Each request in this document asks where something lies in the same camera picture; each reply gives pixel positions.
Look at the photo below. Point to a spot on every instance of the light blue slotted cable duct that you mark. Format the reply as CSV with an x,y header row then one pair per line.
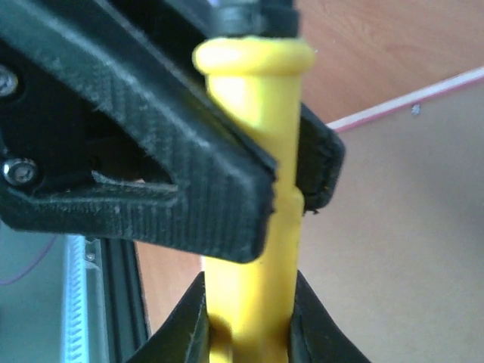
x,y
75,341

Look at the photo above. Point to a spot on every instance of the yellow handled screwdriver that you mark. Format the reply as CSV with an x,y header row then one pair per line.
x,y
258,82

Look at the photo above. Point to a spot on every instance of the pink wooden picture frame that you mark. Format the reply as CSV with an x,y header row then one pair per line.
x,y
397,255

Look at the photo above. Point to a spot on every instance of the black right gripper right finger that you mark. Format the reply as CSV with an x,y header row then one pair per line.
x,y
314,336

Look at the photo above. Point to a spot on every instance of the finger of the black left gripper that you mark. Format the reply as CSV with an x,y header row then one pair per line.
x,y
76,57
320,159

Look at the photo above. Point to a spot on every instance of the black aluminium enclosure frame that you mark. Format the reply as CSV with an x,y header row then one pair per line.
x,y
122,302

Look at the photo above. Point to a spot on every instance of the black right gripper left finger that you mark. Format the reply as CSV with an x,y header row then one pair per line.
x,y
184,336

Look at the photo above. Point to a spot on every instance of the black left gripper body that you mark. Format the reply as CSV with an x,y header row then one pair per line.
x,y
263,18

